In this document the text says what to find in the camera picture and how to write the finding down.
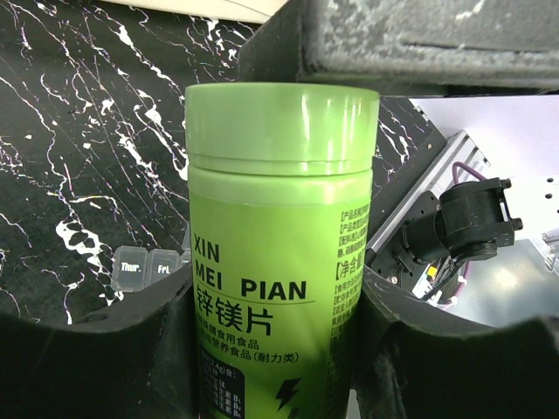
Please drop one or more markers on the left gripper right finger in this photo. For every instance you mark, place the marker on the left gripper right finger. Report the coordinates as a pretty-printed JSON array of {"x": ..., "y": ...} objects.
[{"x": 416, "y": 361}]

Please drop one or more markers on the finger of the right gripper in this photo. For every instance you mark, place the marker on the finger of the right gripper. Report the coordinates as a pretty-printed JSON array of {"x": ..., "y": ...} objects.
[{"x": 409, "y": 48}]

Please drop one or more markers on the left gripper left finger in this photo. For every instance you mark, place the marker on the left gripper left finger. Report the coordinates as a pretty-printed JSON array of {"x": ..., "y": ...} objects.
[{"x": 133, "y": 359}]

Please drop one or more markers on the clear weekly pill organizer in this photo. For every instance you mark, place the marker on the clear weekly pill organizer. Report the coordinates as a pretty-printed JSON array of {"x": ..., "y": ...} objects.
[{"x": 136, "y": 268}]

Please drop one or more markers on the green pill bottle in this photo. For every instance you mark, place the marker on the green pill bottle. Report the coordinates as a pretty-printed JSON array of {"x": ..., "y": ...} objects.
[{"x": 280, "y": 184}]

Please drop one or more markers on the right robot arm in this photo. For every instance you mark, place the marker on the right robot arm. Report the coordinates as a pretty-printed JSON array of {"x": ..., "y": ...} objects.
[{"x": 472, "y": 223}]

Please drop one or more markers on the white rectangular tub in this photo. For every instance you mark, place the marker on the white rectangular tub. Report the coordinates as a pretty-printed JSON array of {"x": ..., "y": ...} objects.
[{"x": 251, "y": 11}]

